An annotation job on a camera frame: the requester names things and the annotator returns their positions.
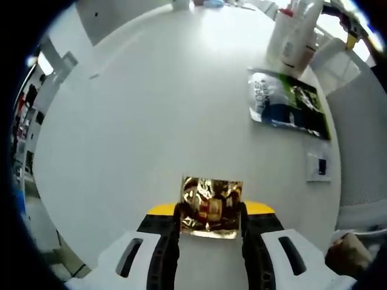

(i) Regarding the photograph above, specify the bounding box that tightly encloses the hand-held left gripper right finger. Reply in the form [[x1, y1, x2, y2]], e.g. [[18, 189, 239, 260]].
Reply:
[[240, 199, 328, 290]]

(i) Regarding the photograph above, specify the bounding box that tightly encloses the gold foil skincare sachet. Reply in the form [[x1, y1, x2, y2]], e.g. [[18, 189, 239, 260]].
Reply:
[[180, 176, 244, 240]]

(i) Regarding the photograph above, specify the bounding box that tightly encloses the small clear skincare sachet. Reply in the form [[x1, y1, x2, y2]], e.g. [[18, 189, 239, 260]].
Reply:
[[305, 147, 332, 183]]

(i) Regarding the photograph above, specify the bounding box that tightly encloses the large white skincare tube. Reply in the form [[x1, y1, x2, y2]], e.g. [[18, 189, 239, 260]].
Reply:
[[279, 0, 324, 73]]

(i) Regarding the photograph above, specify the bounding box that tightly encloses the green black skincare sachet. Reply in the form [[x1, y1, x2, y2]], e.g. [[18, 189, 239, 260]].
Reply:
[[278, 74, 332, 141]]

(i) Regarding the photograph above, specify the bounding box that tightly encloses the silver blue skincare sachet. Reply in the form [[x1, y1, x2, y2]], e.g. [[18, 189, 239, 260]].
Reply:
[[247, 68, 321, 138]]

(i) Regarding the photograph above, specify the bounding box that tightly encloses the white skincare bottle red band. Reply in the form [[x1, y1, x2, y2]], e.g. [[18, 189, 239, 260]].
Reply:
[[267, 7, 296, 66]]

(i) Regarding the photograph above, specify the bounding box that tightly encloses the person's left hand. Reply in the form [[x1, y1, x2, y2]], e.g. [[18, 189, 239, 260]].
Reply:
[[325, 231, 373, 278]]

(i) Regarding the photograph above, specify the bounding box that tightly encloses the white mesh office chair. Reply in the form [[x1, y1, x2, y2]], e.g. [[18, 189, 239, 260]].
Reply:
[[313, 37, 385, 239]]

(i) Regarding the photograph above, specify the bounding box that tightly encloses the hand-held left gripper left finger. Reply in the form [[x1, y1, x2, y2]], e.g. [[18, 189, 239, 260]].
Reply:
[[99, 202, 183, 290]]

